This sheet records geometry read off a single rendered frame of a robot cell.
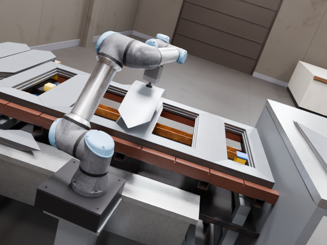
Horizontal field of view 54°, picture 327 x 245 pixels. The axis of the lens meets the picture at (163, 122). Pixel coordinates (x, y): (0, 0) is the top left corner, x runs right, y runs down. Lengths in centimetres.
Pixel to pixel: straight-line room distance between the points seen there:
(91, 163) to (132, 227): 67
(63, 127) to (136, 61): 38
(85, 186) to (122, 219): 57
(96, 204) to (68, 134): 29
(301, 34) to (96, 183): 873
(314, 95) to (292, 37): 257
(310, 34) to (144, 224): 842
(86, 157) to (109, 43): 47
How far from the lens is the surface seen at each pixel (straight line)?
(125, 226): 184
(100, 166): 126
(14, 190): 198
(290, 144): 179
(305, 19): 963
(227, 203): 199
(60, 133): 130
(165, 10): 979
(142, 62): 133
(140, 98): 178
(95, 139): 123
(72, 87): 208
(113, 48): 135
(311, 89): 747
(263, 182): 173
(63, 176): 140
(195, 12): 957
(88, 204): 129
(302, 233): 144
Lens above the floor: 158
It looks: 22 degrees down
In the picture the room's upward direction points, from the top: 18 degrees clockwise
